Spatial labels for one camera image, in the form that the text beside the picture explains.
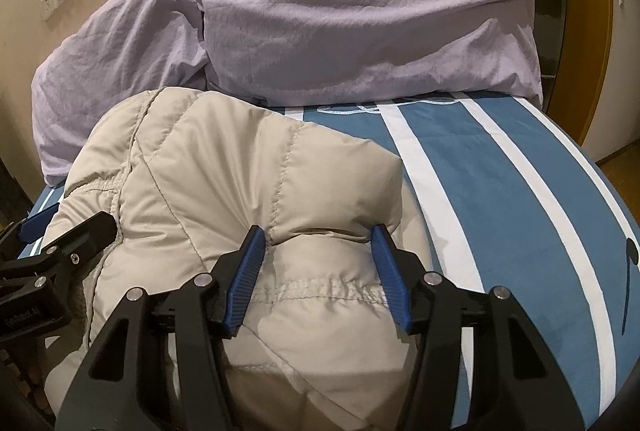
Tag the beige puffer jacket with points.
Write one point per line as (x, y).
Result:
(210, 171)

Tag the blue white striped bed sheet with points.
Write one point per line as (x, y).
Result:
(525, 236)

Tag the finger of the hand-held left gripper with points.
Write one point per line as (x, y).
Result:
(15, 238)
(85, 236)

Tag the large lavender pillow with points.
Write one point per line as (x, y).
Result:
(115, 61)

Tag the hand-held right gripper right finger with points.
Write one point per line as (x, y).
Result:
(390, 276)

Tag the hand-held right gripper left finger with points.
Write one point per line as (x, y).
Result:
(245, 276)

